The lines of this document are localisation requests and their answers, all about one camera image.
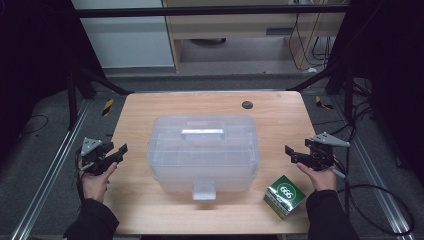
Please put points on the black horizontal frame bar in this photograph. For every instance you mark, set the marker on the black horizontal frame bar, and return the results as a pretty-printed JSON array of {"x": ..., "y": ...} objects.
[{"x": 200, "y": 11}]

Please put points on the person's right hand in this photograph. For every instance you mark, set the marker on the person's right hand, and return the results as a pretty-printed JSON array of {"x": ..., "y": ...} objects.
[{"x": 323, "y": 180}]

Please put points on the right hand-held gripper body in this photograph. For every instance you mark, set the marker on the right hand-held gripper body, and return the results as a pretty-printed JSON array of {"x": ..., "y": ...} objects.
[{"x": 321, "y": 156}]

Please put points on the yellow black striped tape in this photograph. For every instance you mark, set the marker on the yellow black striped tape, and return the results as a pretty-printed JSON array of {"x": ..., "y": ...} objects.
[
  {"x": 107, "y": 107},
  {"x": 321, "y": 103}
]

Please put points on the green cardboard box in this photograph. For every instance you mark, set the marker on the green cardboard box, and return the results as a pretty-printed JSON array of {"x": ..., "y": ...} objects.
[{"x": 284, "y": 196}]

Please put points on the dark curtain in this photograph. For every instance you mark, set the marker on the dark curtain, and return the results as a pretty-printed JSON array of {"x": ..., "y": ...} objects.
[
  {"x": 393, "y": 66},
  {"x": 33, "y": 60}
]

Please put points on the white cabinet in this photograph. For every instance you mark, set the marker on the white cabinet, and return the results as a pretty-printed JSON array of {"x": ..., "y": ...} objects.
[{"x": 126, "y": 40}]

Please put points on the black metal stand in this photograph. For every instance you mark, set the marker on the black metal stand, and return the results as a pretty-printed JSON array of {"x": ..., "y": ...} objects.
[
  {"x": 348, "y": 100},
  {"x": 71, "y": 100}
]

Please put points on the aluminium floor rail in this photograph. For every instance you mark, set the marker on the aluminium floor rail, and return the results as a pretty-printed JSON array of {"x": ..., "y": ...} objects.
[
  {"x": 380, "y": 186},
  {"x": 50, "y": 170}
]

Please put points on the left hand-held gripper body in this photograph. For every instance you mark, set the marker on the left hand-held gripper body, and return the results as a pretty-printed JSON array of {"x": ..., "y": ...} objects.
[{"x": 93, "y": 160}]

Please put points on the clear plastic storage box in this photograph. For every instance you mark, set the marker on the clear plastic storage box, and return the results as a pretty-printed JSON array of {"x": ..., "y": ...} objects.
[{"x": 203, "y": 156}]

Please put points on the person's left hand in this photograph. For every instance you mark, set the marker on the person's left hand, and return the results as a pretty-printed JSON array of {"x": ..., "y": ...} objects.
[{"x": 95, "y": 186}]

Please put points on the light wooden desk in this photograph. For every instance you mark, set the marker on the light wooden desk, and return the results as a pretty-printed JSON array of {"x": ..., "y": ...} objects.
[{"x": 233, "y": 26}]

